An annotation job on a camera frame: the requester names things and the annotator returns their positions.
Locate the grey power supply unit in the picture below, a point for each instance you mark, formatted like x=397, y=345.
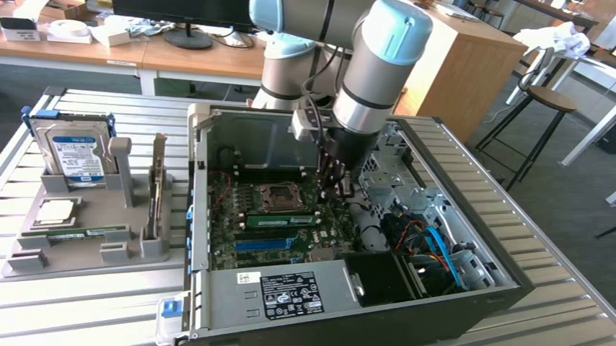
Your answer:
x=288, y=292

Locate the wooden cabinet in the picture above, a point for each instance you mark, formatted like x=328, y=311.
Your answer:
x=461, y=72

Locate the small open white box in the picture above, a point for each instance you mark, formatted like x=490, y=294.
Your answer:
x=111, y=36

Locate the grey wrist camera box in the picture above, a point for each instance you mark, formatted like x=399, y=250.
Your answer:
x=303, y=124

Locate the wooden desk white frame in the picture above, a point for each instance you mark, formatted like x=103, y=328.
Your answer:
x=120, y=56

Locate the metal disk bay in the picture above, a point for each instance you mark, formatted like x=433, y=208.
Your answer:
x=413, y=187

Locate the hard disk blue frame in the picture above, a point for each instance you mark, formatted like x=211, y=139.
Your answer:
x=76, y=151

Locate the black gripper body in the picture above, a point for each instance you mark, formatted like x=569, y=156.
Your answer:
x=355, y=146

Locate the white tape roll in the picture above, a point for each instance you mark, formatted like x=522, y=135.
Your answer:
x=69, y=32

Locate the black RAM slot bank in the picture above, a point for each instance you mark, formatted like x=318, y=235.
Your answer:
x=268, y=174

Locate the silver CPU chip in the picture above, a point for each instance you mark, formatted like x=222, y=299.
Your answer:
x=54, y=210

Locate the CPU socket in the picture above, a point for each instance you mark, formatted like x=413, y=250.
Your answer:
x=279, y=196

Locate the black computer monitor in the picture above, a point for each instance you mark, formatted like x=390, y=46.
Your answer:
x=187, y=14

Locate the blue expansion slot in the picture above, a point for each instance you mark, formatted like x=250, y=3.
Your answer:
x=264, y=245

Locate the green motherboard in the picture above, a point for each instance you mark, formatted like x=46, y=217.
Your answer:
x=268, y=248

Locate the open black PC case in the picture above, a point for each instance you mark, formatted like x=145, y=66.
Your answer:
x=481, y=202

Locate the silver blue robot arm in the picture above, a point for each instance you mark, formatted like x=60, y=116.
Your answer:
x=373, y=72

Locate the green RAM stick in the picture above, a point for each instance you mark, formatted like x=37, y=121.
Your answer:
x=280, y=221
x=72, y=233

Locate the wooden top black stool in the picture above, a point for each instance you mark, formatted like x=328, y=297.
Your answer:
x=550, y=97

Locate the white cardboard box label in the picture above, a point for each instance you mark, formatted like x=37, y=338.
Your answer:
x=18, y=30

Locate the crumpled white cloth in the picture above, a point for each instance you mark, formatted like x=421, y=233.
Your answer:
x=557, y=37

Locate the blue case latch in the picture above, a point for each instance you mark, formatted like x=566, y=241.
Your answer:
x=168, y=310

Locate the grey parts rack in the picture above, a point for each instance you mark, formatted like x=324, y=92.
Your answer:
x=91, y=252

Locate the graphics card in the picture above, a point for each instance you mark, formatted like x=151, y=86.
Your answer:
x=156, y=187

